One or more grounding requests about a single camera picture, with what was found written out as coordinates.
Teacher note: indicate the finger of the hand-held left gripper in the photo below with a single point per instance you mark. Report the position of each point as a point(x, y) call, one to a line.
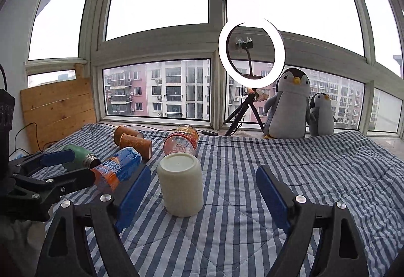
point(58, 157)
point(74, 178)

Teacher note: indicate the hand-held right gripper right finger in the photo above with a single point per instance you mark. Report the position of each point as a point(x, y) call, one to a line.
point(271, 195)

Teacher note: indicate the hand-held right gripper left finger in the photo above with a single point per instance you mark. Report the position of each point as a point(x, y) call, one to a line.
point(135, 193)

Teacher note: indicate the white cup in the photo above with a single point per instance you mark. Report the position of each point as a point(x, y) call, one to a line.
point(180, 182)

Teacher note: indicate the brown paper cup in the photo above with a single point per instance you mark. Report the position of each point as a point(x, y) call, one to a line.
point(126, 131)
point(136, 144)

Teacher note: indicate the green thermos bottle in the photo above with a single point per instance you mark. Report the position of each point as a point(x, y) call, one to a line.
point(79, 153)

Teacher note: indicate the blue and orange snack can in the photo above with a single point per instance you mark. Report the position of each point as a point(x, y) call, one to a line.
point(117, 166)

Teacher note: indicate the wooden board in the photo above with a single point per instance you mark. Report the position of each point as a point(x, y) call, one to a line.
point(56, 110)

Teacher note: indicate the blue striped blanket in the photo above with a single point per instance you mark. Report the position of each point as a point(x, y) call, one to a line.
point(240, 233)

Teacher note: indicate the clear bottle with orange label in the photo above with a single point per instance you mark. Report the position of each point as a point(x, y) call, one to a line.
point(181, 139)

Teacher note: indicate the black power strip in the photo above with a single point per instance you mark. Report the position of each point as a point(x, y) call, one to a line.
point(210, 132)

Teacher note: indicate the large grey penguin plush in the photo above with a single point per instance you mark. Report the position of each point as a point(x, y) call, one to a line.
point(287, 106)

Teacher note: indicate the small grey penguin plush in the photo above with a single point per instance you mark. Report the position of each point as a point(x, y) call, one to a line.
point(321, 116)

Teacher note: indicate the black tripod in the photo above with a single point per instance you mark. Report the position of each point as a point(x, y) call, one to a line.
point(248, 103)

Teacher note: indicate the black gooseneck phone holder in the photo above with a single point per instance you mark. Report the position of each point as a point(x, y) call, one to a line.
point(251, 59)

